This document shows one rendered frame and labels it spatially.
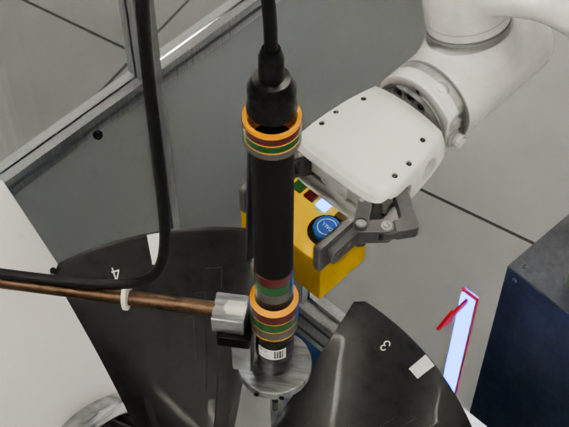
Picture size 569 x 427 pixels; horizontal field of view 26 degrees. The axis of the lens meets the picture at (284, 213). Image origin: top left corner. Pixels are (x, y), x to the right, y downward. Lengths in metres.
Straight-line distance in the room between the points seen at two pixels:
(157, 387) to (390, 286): 1.69
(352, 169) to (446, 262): 2.01
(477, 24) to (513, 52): 0.06
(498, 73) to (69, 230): 1.17
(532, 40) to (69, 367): 0.70
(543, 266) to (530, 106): 1.50
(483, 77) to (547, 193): 2.11
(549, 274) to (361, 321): 0.47
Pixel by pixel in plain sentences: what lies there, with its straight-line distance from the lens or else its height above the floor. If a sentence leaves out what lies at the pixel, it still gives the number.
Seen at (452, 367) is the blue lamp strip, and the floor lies 1.01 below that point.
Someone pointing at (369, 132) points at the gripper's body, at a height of 1.69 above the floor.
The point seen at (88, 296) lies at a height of 1.55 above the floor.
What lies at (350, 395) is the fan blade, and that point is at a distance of 1.48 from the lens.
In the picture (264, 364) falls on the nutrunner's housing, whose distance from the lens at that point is 1.16.
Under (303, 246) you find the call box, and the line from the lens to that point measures 1.73.
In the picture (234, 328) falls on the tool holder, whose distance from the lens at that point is 1.11.
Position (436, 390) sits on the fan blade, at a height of 1.15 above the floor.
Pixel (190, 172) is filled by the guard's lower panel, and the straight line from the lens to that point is 2.30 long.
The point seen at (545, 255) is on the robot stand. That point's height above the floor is 0.93.
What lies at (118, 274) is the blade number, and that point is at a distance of 1.31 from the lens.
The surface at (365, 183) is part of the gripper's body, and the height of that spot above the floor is 1.68.
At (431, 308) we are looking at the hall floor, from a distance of 2.95.
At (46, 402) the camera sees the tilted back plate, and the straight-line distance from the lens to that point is 1.51.
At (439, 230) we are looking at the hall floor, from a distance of 3.09.
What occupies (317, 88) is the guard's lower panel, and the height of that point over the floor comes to 0.64.
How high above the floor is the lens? 2.49
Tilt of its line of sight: 53 degrees down
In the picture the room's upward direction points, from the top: straight up
